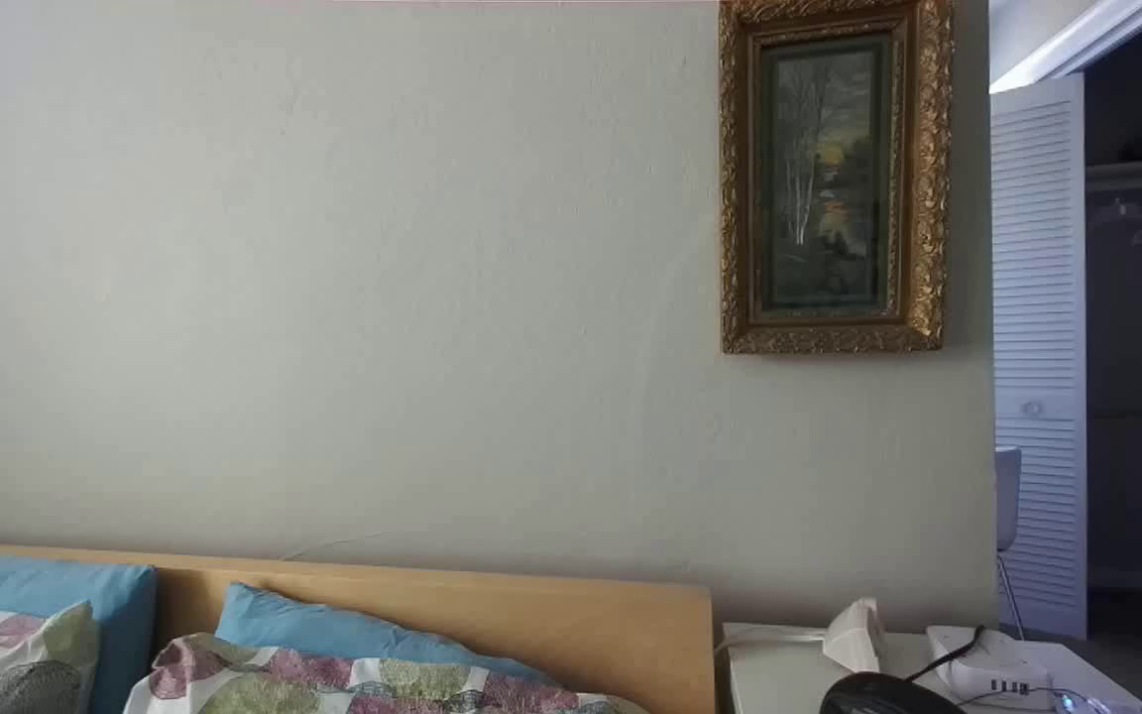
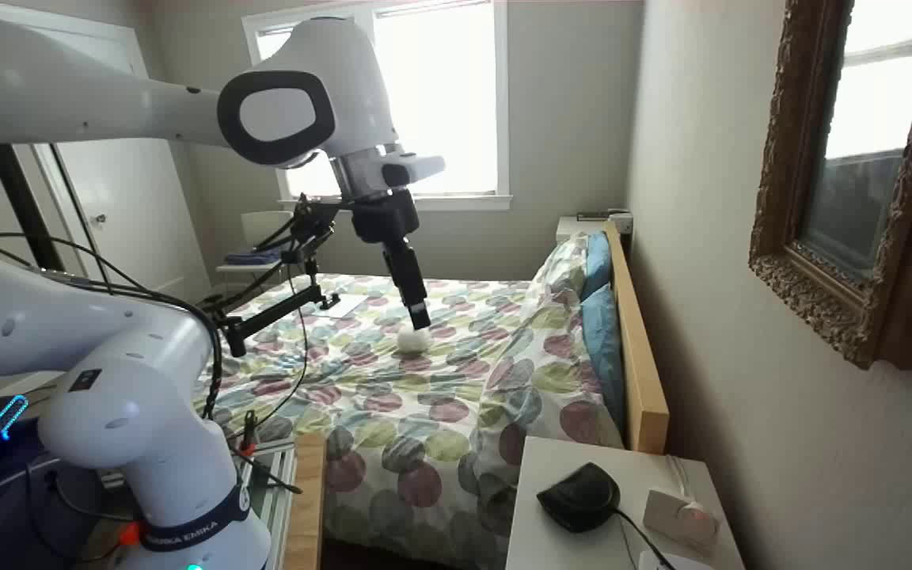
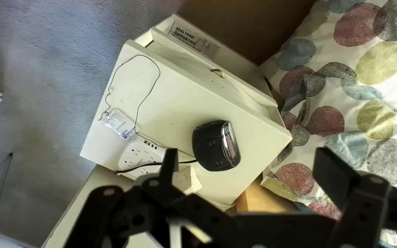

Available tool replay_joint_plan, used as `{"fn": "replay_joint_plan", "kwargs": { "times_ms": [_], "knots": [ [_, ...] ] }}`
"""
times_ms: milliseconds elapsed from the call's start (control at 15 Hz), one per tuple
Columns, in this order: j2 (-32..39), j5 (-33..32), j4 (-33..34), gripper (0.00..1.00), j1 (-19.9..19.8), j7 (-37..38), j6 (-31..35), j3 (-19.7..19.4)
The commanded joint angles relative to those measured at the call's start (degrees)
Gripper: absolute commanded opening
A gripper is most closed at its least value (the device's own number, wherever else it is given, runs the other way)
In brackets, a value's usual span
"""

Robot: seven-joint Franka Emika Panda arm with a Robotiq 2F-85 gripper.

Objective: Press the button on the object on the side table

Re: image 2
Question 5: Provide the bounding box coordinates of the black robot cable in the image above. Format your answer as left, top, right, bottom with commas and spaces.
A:
0, 228, 228, 424

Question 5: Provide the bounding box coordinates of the black pole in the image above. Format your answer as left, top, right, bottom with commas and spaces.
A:
0, 139, 65, 275

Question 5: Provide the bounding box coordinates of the black speaker cable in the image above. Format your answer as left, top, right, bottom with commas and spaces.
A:
611, 505, 680, 570

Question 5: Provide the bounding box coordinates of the floral quilt bed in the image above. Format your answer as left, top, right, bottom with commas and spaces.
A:
199, 271, 625, 570

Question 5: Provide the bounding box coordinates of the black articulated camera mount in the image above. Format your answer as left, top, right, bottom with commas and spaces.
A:
218, 200, 345, 362

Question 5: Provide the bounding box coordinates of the white side table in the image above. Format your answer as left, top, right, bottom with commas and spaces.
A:
504, 433, 746, 570

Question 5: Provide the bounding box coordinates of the wooden footboard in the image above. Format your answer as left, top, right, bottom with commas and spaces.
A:
281, 427, 328, 570

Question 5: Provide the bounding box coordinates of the black round speaker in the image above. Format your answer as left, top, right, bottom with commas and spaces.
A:
535, 460, 624, 537

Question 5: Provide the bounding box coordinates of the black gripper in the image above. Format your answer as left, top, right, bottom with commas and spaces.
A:
376, 234, 435, 333

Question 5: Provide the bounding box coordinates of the ornate framed mirror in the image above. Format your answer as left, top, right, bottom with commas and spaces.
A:
743, 0, 912, 374

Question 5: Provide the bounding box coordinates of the white button device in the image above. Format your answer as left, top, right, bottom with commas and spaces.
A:
638, 486, 724, 557

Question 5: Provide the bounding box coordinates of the blue pillow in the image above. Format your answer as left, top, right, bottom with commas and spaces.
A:
575, 231, 631, 436

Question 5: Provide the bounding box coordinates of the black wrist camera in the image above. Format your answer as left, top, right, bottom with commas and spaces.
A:
352, 186, 425, 246

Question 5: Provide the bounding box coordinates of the white door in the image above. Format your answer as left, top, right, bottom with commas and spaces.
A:
0, 0, 216, 303

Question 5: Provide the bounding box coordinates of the small white ball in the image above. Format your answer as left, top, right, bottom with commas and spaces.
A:
394, 326, 430, 359

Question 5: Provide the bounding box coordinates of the white framed window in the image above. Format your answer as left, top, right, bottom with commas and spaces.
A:
239, 0, 514, 210

